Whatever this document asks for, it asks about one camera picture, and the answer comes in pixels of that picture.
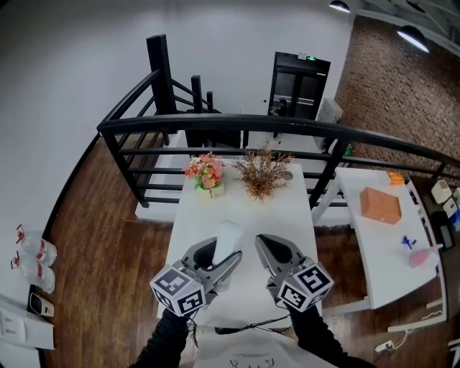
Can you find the dried brown plant in pot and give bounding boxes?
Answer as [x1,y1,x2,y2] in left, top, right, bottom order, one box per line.
[231,144,294,204]

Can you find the black cable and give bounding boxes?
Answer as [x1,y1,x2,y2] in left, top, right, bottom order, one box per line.
[214,313,293,334]

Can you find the pink flowers in white pot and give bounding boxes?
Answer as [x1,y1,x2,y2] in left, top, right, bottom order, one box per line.
[182,151,228,200]

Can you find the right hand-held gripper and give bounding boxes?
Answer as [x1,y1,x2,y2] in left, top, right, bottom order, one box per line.
[254,234,335,313]

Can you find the brown cardboard box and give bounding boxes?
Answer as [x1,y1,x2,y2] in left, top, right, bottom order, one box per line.
[359,186,403,226]

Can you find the white cabinet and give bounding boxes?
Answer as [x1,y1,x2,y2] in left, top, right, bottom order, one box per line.
[0,294,56,368]

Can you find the pink object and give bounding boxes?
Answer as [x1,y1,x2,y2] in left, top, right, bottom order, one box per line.
[409,243,444,270]

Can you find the white square table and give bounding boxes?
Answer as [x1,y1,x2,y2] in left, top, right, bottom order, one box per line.
[156,163,323,330]

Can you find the white open storage box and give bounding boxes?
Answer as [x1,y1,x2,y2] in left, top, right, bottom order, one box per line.
[431,179,452,204]

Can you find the black double door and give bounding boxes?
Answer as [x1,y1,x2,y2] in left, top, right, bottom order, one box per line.
[267,51,332,121]

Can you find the white leaning panel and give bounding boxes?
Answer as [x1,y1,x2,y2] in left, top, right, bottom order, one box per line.
[315,97,344,150]

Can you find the black stair railing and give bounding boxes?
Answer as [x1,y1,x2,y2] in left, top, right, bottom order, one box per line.
[96,34,460,210]

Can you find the person's left forearm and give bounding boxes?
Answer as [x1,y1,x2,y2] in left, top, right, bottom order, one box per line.
[128,308,192,368]

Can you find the long white table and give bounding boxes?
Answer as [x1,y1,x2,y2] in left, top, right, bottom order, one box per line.
[312,167,449,334]

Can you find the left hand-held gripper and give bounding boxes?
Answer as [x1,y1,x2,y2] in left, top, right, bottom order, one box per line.
[149,236,244,318]

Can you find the person's white shirt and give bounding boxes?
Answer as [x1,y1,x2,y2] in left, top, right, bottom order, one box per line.
[178,326,339,368]

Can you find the person's right forearm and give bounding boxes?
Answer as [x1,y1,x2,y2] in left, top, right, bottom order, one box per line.
[287,304,375,368]

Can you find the small white waste bin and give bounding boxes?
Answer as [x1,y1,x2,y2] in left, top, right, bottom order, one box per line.
[28,292,56,318]

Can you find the small orange box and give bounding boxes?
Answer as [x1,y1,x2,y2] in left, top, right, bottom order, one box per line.
[385,170,405,187]

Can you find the large clear water bottle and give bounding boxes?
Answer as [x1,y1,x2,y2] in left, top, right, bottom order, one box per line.
[15,224,58,267]
[10,250,56,294]

